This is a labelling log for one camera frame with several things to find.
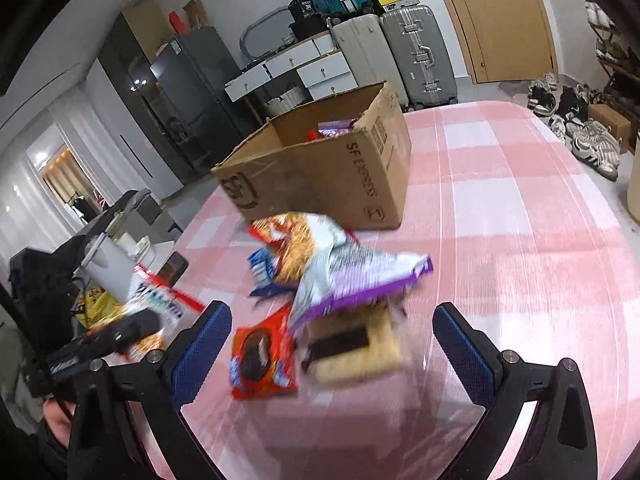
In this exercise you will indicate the black phone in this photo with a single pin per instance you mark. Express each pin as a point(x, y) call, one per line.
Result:
point(174, 266)

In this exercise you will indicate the orange noodle snack packet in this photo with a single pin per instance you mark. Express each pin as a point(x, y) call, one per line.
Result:
point(150, 295)
point(300, 245)

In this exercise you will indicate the wooden door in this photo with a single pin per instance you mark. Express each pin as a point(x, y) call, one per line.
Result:
point(500, 20)

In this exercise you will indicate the beige suitcase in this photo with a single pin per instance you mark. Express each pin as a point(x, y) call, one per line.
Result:
point(365, 55)

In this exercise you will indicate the yellow plastic bag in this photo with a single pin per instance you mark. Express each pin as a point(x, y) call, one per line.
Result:
point(97, 305)

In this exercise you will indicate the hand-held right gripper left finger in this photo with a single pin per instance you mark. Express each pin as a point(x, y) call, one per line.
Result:
point(197, 355)

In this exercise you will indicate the person's left forearm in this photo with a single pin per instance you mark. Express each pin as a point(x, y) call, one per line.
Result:
point(30, 460)

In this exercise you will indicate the white side table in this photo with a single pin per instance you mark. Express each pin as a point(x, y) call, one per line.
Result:
point(155, 255)

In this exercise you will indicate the pink checkered tablecloth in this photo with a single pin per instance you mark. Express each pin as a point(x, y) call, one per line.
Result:
point(500, 210)

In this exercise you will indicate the dark grey fridge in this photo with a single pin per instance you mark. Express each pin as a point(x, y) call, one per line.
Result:
point(200, 85)

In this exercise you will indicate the purple silver packet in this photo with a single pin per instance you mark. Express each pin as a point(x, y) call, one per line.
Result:
point(337, 130)

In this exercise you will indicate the grey box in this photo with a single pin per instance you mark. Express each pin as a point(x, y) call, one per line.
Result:
point(145, 212)

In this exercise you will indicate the small cardboard box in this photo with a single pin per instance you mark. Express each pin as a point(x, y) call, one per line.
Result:
point(607, 125)

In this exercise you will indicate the white pot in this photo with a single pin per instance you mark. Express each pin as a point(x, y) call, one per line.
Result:
point(107, 265)

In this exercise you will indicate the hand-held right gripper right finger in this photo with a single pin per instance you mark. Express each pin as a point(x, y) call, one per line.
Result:
point(465, 355)

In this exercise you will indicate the black box white label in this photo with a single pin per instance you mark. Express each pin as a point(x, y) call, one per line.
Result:
point(302, 10)

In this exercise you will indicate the purple white snack packet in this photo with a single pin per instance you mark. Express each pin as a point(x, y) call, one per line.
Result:
point(350, 270)

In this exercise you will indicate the white cup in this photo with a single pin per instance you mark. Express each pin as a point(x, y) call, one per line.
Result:
point(131, 247)

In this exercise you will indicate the red paper bag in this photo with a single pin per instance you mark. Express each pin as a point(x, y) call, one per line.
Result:
point(175, 22)

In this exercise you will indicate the wooden shoe rack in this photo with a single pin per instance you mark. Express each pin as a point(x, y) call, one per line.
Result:
point(617, 77)

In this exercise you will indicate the red cookie snack packet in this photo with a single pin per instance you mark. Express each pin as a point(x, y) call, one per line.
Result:
point(260, 360)

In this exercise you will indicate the hanging clothes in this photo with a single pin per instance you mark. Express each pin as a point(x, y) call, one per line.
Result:
point(87, 207)

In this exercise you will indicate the black storage basket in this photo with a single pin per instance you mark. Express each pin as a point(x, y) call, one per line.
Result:
point(307, 30)

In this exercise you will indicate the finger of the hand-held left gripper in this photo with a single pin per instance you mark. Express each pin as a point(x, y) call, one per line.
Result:
point(130, 327)

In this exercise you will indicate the large cardboard box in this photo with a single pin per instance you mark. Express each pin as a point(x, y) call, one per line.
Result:
point(310, 180)

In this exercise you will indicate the black bag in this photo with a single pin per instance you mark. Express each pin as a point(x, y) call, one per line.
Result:
point(40, 270)

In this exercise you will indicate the dark glass cabinet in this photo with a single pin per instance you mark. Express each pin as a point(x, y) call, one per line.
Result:
point(125, 90)

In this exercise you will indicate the cream waste bin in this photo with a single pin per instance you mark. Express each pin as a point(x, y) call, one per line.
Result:
point(635, 195)

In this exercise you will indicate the brown paper bag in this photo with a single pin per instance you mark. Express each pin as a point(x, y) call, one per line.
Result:
point(194, 15)

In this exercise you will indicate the silver suitcase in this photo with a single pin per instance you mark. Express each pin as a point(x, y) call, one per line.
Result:
point(400, 60)

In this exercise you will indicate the pile of sneakers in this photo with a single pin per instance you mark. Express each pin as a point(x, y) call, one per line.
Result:
point(595, 145)

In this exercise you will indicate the grey white woven basket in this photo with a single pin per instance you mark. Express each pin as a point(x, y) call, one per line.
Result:
point(285, 102)

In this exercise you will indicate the blue snack packet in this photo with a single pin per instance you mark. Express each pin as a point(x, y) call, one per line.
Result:
point(262, 270)

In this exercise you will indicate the silver curved metal frame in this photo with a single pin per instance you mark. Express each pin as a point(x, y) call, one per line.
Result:
point(267, 14)

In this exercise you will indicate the white desk with drawers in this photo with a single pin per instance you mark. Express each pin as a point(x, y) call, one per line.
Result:
point(325, 72)

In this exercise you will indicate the white sheer curtain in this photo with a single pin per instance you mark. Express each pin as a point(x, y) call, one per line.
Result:
point(20, 200)

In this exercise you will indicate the grey door mat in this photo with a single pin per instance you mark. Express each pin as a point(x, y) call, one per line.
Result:
point(515, 87)

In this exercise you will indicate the white wardrobe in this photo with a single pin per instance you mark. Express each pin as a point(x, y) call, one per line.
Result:
point(115, 150)

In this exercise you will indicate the tall flat cardboard box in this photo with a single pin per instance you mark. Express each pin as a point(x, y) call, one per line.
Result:
point(145, 25)

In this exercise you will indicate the person's left hand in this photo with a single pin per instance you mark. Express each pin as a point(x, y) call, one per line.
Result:
point(57, 420)

